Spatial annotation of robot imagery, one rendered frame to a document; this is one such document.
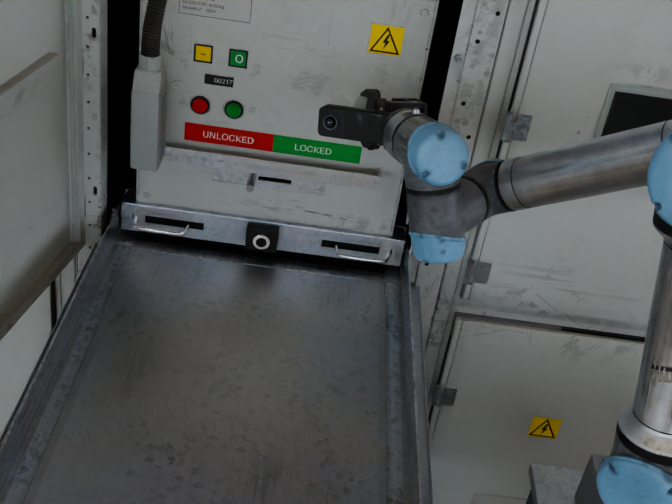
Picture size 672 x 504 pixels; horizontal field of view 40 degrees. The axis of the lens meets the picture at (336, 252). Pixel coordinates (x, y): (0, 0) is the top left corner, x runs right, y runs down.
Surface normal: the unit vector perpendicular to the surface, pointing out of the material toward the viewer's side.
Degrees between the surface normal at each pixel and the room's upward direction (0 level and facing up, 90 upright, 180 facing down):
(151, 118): 90
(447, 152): 75
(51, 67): 90
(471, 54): 90
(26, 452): 0
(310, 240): 90
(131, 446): 0
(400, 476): 0
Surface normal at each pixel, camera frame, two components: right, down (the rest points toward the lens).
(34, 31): 0.97, 0.23
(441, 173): 0.25, 0.32
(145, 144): -0.04, 0.54
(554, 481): 0.14, -0.83
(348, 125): -0.29, 0.29
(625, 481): -0.61, 0.47
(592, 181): -0.47, 0.65
